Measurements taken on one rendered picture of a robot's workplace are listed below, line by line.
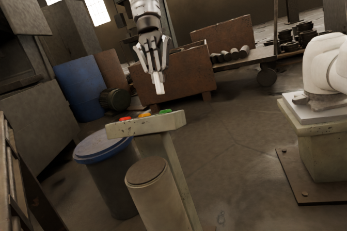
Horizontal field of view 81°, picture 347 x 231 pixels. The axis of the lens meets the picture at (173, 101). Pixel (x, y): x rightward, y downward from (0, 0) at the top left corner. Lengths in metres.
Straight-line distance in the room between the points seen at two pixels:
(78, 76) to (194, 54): 1.64
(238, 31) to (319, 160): 2.95
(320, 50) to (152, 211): 0.79
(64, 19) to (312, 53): 4.36
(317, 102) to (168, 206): 0.72
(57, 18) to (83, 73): 1.97
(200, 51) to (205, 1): 9.67
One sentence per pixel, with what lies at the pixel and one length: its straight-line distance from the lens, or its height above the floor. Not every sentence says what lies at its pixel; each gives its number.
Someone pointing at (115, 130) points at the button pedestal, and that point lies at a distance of 0.68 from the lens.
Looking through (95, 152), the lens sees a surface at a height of 0.43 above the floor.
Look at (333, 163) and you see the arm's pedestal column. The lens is 1.13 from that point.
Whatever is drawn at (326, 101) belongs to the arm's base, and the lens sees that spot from 1.01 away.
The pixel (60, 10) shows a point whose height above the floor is 1.84.
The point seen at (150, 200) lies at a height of 0.47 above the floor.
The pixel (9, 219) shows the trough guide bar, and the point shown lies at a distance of 0.30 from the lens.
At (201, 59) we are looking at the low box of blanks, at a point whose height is 0.48.
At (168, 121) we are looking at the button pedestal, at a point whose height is 0.60.
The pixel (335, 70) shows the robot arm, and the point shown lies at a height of 0.55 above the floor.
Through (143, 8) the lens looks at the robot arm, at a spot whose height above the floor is 0.91.
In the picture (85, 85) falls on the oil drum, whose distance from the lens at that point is 3.09.
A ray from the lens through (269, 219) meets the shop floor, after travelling 1.06.
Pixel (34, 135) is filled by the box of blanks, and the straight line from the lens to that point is 2.05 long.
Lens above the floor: 0.82
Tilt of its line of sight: 18 degrees down
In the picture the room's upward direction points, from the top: 18 degrees counter-clockwise
